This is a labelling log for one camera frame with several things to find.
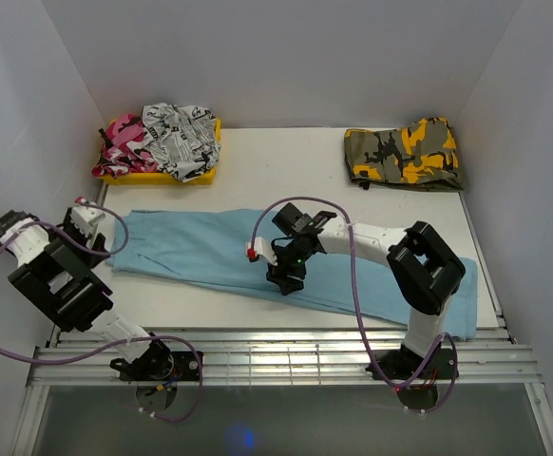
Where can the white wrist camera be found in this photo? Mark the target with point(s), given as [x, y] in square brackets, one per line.
[260, 248]
[86, 215]

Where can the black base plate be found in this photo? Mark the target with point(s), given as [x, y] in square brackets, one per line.
[401, 364]
[178, 365]

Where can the camouflage yellow green trousers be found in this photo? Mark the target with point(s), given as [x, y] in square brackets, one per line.
[421, 156]

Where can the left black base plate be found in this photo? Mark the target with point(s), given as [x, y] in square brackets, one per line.
[178, 365]

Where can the yellow plastic tray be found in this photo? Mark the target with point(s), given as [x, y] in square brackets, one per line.
[157, 178]

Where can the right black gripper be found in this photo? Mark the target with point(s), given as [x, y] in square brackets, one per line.
[278, 275]

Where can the pink camouflage trousers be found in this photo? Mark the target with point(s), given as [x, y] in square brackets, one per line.
[122, 151]

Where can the white black print trousers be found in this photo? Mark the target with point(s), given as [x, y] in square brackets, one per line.
[181, 139]

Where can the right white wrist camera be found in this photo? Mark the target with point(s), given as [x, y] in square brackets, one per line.
[260, 248]

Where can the aluminium rail frame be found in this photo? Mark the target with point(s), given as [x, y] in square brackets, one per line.
[257, 343]

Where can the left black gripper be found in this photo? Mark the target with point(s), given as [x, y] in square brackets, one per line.
[91, 259]

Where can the light blue trousers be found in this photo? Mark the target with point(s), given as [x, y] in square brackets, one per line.
[207, 250]

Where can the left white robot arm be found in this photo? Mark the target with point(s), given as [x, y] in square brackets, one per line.
[55, 273]

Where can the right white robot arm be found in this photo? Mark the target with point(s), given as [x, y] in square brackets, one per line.
[427, 272]

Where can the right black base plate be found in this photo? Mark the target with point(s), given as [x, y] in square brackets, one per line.
[401, 364]

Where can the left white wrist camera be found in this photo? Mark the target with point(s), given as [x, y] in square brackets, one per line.
[86, 215]

